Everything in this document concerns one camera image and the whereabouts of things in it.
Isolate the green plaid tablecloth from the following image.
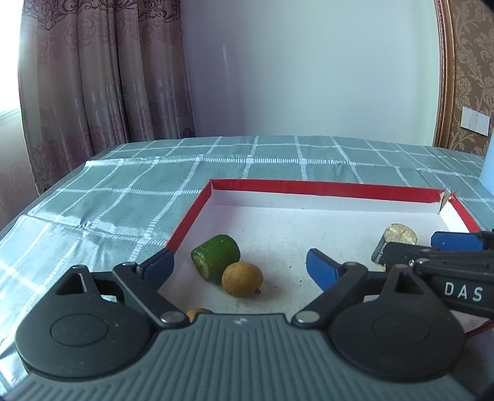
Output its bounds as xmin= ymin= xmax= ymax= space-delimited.
xmin=1 ymin=135 xmax=493 ymax=392

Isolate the dark eggplant piece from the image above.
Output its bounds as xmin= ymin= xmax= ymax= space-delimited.
xmin=371 ymin=223 xmax=418 ymax=267

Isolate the white wall switch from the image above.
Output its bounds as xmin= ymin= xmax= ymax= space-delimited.
xmin=461 ymin=107 xmax=490 ymax=137

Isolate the red shallow cardboard box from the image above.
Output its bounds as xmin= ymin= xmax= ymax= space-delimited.
xmin=159 ymin=179 xmax=478 ymax=317

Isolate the blue electric kettle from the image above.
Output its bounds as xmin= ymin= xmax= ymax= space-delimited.
xmin=479 ymin=131 xmax=494 ymax=195

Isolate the green cucumber piece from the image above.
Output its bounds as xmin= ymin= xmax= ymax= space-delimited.
xmin=191 ymin=234 xmax=240 ymax=282

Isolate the gold framed padded headboard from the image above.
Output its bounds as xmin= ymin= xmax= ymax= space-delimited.
xmin=433 ymin=1 xmax=493 ymax=156

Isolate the brown longan fruit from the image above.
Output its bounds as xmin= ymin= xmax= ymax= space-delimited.
xmin=221 ymin=262 xmax=264 ymax=298
xmin=186 ymin=308 xmax=213 ymax=323

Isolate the brown patterned curtain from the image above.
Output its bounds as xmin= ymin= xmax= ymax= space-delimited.
xmin=19 ymin=1 xmax=195 ymax=192

